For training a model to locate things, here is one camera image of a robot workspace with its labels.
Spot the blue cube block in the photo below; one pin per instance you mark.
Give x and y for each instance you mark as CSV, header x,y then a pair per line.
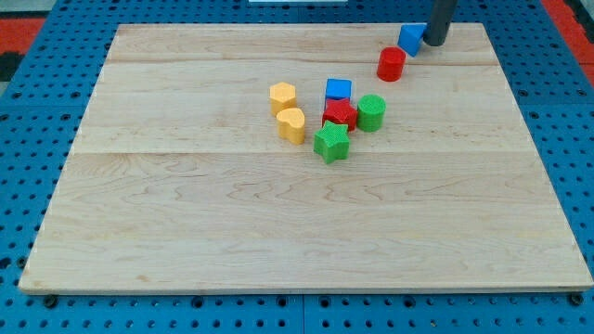
x,y
337,89

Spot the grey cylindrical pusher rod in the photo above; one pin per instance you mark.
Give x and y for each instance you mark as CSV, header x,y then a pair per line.
x,y
439,22

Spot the light wooden board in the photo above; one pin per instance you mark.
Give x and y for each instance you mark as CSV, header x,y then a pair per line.
x,y
177,182

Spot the red cylinder block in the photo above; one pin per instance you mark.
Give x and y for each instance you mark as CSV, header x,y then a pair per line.
x,y
391,64

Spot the green cylinder block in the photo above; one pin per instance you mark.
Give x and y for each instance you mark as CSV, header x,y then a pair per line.
x,y
371,109

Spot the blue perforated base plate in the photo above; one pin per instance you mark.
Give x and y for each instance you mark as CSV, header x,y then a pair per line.
x,y
45,100

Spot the yellow heart block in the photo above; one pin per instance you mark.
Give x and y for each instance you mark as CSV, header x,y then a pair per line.
x,y
291,125

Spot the green star block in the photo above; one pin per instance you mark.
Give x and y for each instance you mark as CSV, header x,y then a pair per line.
x,y
332,142

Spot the blue triangle block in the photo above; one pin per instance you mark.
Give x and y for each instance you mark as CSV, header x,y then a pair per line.
x,y
410,37

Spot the red star block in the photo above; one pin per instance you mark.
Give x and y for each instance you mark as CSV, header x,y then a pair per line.
x,y
340,111

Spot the yellow hexagon block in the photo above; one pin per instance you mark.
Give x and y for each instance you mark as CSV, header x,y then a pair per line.
x,y
282,96

